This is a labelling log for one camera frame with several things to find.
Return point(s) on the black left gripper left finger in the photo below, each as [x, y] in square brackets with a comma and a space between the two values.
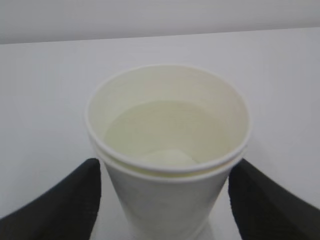
[67, 211]

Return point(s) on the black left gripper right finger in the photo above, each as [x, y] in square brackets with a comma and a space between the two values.
[264, 210]

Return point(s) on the white paper cup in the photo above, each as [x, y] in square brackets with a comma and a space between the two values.
[169, 136]

